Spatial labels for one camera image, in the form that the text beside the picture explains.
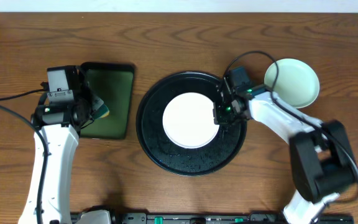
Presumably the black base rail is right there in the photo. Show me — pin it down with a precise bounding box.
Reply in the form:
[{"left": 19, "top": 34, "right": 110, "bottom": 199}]
[{"left": 70, "top": 205, "right": 356, "bottom": 224}]

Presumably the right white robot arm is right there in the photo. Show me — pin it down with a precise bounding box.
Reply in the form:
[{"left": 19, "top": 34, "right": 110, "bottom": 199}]
[{"left": 213, "top": 84, "right": 358, "bottom": 223}]

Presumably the round black serving tray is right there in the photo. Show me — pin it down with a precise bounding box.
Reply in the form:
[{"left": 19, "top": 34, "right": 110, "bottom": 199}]
[{"left": 136, "top": 71, "right": 247, "bottom": 176}]

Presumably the black rectangular water tray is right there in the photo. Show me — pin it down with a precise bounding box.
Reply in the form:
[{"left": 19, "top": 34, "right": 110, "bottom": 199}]
[{"left": 80, "top": 62, "right": 135, "bottom": 139}]

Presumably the light green plate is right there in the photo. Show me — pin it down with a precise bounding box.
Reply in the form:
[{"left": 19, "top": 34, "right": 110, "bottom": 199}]
[{"left": 273, "top": 58, "right": 320, "bottom": 108}]

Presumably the left black cable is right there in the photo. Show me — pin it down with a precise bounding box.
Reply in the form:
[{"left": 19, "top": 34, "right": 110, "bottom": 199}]
[{"left": 0, "top": 88, "right": 50, "bottom": 224}]

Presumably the white plate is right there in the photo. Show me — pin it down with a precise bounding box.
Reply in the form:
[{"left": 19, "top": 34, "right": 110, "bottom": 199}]
[{"left": 162, "top": 92, "right": 219, "bottom": 149}]

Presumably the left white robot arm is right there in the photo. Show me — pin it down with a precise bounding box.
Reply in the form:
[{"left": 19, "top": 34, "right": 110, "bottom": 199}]
[{"left": 19, "top": 65, "right": 103, "bottom": 223}]

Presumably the green yellow sponge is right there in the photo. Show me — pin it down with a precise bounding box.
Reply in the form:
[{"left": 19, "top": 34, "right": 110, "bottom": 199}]
[{"left": 91, "top": 100, "right": 109, "bottom": 119}]

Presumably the right black cable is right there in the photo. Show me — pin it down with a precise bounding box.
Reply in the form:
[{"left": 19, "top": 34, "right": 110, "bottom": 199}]
[{"left": 222, "top": 50, "right": 358, "bottom": 224}]

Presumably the black cable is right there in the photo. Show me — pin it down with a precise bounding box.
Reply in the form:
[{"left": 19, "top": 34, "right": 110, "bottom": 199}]
[
  {"left": 222, "top": 50, "right": 358, "bottom": 224},
  {"left": 0, "top": 88, "right": 50, "bottom": 224}
]

